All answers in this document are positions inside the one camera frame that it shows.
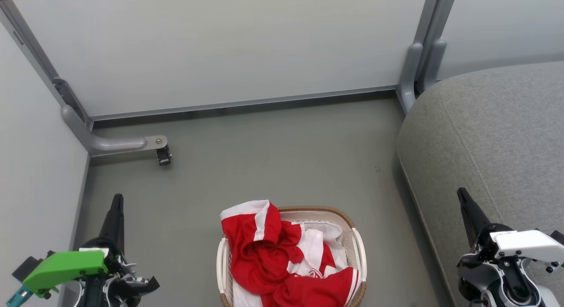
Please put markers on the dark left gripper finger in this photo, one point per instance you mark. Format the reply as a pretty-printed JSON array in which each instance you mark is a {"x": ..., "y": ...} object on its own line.
[{"x": 115, "y": 221}]

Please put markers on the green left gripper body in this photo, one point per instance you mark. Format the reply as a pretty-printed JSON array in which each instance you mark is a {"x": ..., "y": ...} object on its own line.
[{"x": 61, "y": 267}]

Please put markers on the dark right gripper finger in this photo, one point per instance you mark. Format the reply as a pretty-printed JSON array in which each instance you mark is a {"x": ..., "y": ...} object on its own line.
[{"x": 472, "y": 216}]

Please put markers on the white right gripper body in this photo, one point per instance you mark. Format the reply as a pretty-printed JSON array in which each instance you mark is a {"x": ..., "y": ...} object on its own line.
[{"x": 524, "y": 247}]

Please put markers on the red and white jersey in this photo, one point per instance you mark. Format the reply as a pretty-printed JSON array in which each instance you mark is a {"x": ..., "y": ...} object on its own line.
[{"x": 317, "y": 291}]

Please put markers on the grey fabric sofa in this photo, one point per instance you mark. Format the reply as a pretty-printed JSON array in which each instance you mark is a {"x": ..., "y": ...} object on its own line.
[{"x": 493, "y": 131}]

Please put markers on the grey partition foot bar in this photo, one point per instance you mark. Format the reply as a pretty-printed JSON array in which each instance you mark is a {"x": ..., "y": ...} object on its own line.
[{"x": 114, "y": 144}]

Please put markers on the black caster wheel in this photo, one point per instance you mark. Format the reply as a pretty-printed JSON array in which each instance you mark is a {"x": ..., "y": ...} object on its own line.
[{"x": 164, "y": 156}]

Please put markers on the white wicker-rimmed laundry basket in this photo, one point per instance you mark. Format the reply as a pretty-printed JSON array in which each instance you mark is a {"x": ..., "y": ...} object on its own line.
[{"x": 359, "y": 249}]

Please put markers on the white basket liner cloth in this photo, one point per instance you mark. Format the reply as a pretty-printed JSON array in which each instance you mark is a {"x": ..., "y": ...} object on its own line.
[{"x": 328, "y": 230}]

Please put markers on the grey partition bottom rail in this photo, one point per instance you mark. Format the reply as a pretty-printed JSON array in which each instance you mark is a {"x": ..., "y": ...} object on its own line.
[{"x": 242, "y": 103}]

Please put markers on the grey partition post with bracket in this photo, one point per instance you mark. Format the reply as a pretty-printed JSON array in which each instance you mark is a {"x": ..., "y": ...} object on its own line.
[{"x": 31, "y": 51}]

